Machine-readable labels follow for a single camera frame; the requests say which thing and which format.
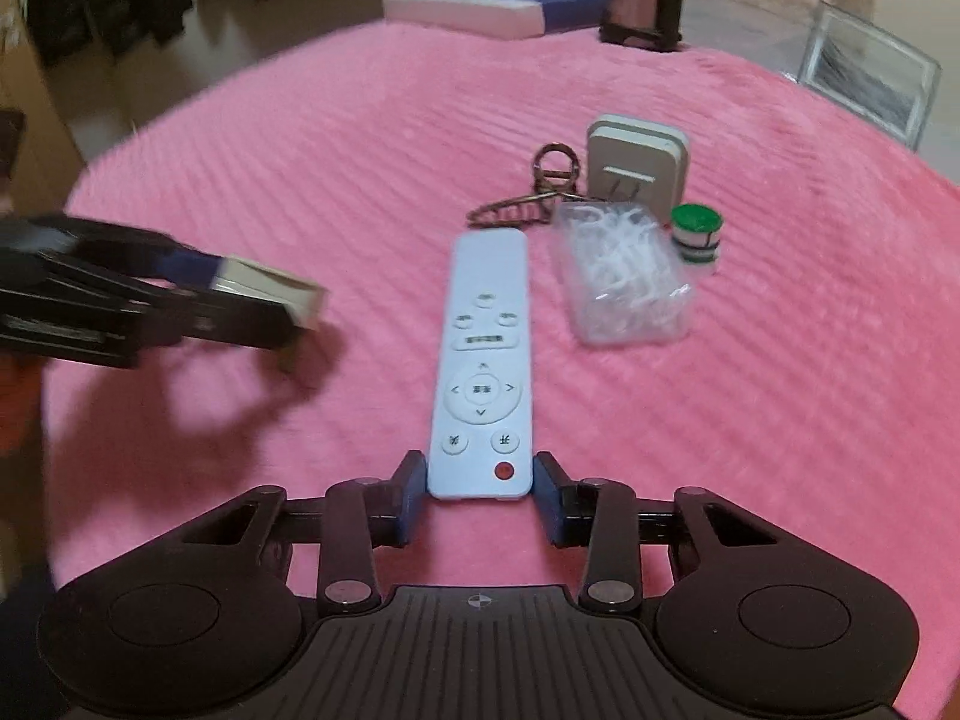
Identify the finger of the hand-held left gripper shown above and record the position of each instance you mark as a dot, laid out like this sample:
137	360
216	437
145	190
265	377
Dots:
225	319
187	266

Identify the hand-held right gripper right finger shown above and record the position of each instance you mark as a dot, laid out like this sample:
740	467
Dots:
549	499

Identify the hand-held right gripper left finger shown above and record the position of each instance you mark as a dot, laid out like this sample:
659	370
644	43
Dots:
411	495

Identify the beige power plug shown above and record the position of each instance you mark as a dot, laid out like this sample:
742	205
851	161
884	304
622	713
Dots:
270	285

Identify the white remote control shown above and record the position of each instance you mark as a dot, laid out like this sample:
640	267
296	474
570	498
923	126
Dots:
480	360

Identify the small green-capped bottle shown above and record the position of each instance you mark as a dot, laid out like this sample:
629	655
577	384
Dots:
697	219

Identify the white square device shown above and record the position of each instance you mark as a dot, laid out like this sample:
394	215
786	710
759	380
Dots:
637	157

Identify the pink ribbed blanket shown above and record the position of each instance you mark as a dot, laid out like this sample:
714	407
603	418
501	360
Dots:
300	165

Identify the clear bag of floss picks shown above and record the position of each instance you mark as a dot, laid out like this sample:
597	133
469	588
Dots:
622	277

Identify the brown hair claw clip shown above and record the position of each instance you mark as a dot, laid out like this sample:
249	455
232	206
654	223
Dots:
510	208

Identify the white flat box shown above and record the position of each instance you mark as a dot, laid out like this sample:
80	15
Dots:
465	11

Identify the framed landscape picture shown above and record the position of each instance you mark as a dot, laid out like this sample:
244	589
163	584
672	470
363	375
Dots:
862	67

